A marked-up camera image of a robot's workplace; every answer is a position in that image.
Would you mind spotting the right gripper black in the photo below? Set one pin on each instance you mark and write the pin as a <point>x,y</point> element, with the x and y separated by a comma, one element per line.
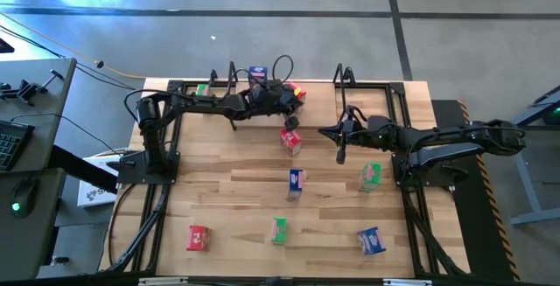
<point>361,132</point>

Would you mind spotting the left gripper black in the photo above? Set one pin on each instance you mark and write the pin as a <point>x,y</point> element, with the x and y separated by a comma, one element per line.
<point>273,101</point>

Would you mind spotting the red Froot Loops cereal box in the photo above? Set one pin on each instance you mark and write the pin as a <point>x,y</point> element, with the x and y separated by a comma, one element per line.
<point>291,139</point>
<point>293,87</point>
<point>198,238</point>

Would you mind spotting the blue Frosted Flakes cereal box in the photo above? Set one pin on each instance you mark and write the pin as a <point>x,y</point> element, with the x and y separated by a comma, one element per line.
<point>371,240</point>
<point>257,71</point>
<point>296,180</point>

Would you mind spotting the green Apple Jacks cereal box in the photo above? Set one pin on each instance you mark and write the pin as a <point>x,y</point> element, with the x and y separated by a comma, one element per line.
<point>278,229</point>
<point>202,89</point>
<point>370,176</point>

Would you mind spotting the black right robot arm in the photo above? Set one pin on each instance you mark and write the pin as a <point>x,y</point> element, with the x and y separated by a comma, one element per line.
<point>407,136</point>

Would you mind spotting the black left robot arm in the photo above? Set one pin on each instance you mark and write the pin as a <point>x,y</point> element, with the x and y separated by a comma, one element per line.
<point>205,104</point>

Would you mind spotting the yellow gripper tag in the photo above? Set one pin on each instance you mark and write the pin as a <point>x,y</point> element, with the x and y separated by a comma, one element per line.
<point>300,93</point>

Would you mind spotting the grey metal table base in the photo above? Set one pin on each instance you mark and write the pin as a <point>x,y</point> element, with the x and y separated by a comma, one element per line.
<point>531,198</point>

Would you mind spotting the white booklet under table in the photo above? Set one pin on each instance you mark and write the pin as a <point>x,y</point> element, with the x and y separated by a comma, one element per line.
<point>98,194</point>

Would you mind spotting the black slanted bar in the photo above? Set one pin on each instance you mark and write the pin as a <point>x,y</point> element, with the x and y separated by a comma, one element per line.
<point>83,170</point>

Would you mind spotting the black desk clamp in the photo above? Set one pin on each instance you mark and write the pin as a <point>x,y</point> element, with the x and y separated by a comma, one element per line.
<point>26,90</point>

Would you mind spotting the black computer mouse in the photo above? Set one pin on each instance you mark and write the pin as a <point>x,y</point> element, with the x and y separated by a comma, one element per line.
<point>26,194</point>

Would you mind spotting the black computer keyboard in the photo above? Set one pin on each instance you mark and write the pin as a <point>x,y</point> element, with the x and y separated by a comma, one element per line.
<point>13,144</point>

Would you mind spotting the grey side desk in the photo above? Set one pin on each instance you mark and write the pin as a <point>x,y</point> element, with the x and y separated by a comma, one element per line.
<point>35,242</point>

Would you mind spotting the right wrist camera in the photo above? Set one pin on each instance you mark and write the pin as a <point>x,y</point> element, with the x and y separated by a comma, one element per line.
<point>350,126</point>

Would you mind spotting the wooden shelf with black frame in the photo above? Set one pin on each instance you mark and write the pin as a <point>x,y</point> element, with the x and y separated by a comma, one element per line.
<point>315,113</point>

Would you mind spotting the black aluminium table frame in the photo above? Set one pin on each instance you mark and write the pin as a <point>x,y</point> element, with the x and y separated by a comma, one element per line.
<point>376,85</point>

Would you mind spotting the silver metal bracket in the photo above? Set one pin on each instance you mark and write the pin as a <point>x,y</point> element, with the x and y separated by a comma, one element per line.
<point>162,281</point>
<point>407,282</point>

